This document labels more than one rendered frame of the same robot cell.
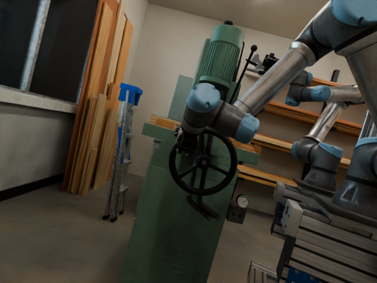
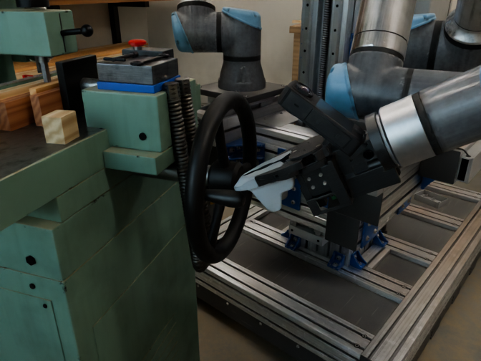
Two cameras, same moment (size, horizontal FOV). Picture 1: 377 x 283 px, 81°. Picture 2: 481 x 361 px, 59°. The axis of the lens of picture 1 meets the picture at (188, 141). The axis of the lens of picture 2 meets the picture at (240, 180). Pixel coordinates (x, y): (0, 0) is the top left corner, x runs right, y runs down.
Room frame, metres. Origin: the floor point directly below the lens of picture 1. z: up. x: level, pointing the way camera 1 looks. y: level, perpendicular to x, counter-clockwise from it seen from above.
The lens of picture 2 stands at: (0.64, 0.51, 1.10)
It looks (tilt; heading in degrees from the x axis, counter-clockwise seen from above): 25 degrees down; 293
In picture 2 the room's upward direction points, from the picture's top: straight up
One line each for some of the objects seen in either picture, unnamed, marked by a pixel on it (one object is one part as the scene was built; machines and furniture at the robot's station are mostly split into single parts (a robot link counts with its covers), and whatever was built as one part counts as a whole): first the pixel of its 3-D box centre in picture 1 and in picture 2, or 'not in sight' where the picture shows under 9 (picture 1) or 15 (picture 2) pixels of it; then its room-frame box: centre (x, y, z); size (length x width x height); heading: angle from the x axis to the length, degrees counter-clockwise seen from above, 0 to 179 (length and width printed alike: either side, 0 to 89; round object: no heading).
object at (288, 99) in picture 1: (297, 95); not in sight; (1.19, -0.49, 1.25); 0.11 x 0.08 x 0.11; 23
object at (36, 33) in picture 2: not in sight; (31, 36); (1.28, -0.06, 1.03); 0.14 x 0.07 x 0.09; 5
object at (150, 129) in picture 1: (200, 143); (104, 130); (1.15, -0.06, 0.87); 0.61 x 0.30 x 0.06; 95
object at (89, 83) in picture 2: not in sight; (94, 85); (1.16, -0.06, 0.95); 0.09 x 0.07 x 0.09; 95
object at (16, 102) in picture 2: not in sight; (54, 99); (1.24, -0.04, 0.92); 0.23 x 0.02 x 0.04; 95
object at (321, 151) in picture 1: (326, 156); (239, 31); (1.18, -0.73, 0.98); 0.13 x 0.12 x 0.14; 23
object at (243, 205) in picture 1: (242, 202); not in sight; (1.07, -0.33, 0.65); 0.06 x 0.04 x 0.08; 95
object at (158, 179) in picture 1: (174, 219); (53, 322); (1.38, -0.04, 0.35); 0.58 x 0.45 x 0.71; 5
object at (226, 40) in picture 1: (221, 59); not in sight; (1.26, -0.06, 1.35); 0.18 x 0.18 x 0.31
